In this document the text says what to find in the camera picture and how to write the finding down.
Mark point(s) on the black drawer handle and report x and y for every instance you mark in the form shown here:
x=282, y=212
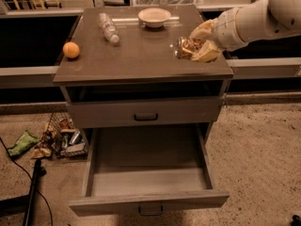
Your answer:
x=150, y=210
x=146, y=117

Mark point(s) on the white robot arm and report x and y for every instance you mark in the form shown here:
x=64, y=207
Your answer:
x=268, y=20

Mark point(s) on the orange ball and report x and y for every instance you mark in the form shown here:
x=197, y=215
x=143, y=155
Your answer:
x=71, y=50

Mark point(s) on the black lower drawer handle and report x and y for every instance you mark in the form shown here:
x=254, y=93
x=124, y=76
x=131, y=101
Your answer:
x=150, y=210

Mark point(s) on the clear plastic water bottle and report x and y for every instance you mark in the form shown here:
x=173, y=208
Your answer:
x=108, y=28

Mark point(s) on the black stand leg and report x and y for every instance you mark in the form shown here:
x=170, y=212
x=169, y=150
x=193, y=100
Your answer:
x=25, y=203

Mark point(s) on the white ceramic bowl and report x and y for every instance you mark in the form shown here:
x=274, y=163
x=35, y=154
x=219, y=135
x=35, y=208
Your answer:
x=154, y=17

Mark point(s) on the grey drawer cabinet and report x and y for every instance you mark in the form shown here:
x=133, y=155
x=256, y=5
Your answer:
x=143, y=66

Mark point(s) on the crumpled yellow snack wrapper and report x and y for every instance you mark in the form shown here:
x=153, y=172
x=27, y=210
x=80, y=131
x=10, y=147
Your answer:
x=39, y=153

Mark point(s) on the closed grey middle drawer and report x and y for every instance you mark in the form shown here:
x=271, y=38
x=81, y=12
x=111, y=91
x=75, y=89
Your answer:
x=121, y=113

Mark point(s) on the green chip bag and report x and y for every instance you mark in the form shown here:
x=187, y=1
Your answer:
x=23, y=143

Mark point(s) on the open grey bottom drawer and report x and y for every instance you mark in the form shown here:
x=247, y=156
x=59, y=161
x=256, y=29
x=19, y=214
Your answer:
x=128, y=167

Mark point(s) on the orange soda can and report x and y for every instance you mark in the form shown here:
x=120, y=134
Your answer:
x=186, y=48

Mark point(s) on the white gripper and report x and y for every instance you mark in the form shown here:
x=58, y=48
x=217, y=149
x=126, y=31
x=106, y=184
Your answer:
x=228, y=29

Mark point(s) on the wire basket with trash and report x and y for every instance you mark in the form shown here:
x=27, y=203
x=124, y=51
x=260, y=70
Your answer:
x=66, y=138

